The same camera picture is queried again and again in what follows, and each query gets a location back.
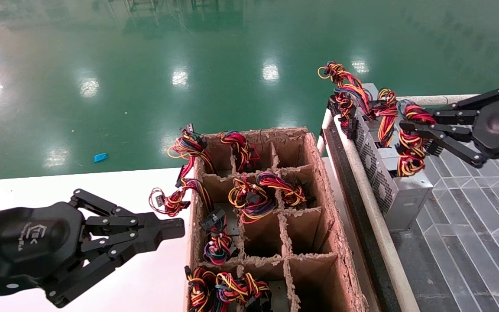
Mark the wire bundle top left cell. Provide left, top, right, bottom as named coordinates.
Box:
left=167, top=123, right=215, bottom=178

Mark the multicoloured wire harness on supply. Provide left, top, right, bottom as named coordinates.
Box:
left=318, top=61, right=382, bottom=143

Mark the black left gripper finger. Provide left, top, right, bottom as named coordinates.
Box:
left=70, top=189, right=185, bottom=240
left=45, top=233, right=163, bottom=307

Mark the silver power supply with cables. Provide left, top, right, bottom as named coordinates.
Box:
left=185, top=265, right=220, bottom=312
left=256, top=171, right=315, bottom=208
left=377, top=101, right=437, bottom=231
left=200, top=207, right=240, bottom=266
left=362, top=88, right=406, bottom=182
left=215, top=272, right=290, bottom=312

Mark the brown cardboard divider box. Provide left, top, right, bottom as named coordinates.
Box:
left=184, top=127, right=368, bottom=312

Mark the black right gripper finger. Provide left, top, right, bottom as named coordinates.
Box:
left=399, top=120, right=490, bottom=169
left=434, top=88, right=499, bottom=126

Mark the clear acrylic compartment tray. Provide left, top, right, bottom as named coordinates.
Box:
left=405, top=147, right=499, bottom=304

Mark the wire bundle centre cell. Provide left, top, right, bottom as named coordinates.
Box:
left=228, top=173, right=276, bottom=224

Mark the wire bundle top middle cell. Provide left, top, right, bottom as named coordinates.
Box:
left=219, top=131, right=261, bottom=172

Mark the wire bundle left middle cell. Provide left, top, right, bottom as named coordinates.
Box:
left=149, top=178, right=213, bottom=217

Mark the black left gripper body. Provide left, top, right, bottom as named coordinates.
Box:
left=0, top=201, right=90, bottom=299

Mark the wire bundle cell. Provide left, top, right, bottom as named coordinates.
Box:
left=228, top=173, right=276, bottom=224
left=219, top=131, right=261, bottom=172
left=167, top=123, right=215, bottom=178
left=149, top=178, right=213, bottom=217

